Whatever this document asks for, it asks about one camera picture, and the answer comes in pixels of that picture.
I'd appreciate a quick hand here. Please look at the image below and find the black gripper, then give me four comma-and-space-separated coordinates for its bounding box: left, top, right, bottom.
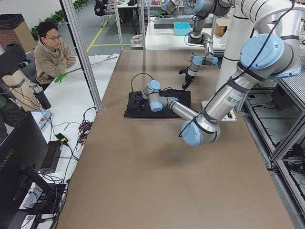
138, 100, 146, 112
182, 74, 194, 91

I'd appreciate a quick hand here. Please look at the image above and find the black graphic t-shirt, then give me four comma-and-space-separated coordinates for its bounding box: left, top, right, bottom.
124, 89, 191, 119

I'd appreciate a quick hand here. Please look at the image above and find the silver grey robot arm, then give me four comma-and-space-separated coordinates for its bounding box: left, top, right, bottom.
136, 33, 301, 146
179, 0, 231, 90

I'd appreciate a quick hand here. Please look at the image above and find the blue plastic bin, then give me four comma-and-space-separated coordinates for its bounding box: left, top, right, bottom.
173, 22, 191, 36

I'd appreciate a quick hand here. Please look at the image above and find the grey orange power strip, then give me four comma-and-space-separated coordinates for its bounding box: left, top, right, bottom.
77, 120, 93, 145

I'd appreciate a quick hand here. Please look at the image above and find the black power adapter yellow label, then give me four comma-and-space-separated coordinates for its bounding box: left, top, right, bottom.
55, 133, 68, 146

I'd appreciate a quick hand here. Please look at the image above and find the green grabber claw tool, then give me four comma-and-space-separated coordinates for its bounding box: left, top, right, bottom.
54, 73, 68, 83

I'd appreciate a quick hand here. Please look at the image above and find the white teach pendant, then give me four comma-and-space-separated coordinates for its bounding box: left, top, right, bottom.
31, 110, 52, 130

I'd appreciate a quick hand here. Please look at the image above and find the black water bottle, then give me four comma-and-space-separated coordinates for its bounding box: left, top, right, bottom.
32, 84, 51, 109

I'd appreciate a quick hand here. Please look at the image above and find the seated person beige hoodie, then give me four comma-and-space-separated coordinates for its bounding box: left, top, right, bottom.
33, 22, 76, 89

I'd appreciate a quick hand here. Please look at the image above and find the person in background chair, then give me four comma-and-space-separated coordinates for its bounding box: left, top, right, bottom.
94, 0, 108, 17

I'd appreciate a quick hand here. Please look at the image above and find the black computer monitor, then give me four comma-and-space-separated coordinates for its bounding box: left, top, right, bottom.
0, 112, 63, 229

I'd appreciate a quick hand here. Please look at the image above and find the black lined trash bin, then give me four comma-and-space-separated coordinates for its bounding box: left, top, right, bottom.
0, 13, 36, 52

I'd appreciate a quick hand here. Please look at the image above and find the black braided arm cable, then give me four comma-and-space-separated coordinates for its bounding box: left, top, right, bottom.
130, 0, 296, 139

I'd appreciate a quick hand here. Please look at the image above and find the aluminium frame cage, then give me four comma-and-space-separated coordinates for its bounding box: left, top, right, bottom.
243, 74, 305, 213

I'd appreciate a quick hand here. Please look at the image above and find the aluminium profile post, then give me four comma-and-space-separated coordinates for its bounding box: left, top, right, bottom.
59, 0, 102, 111

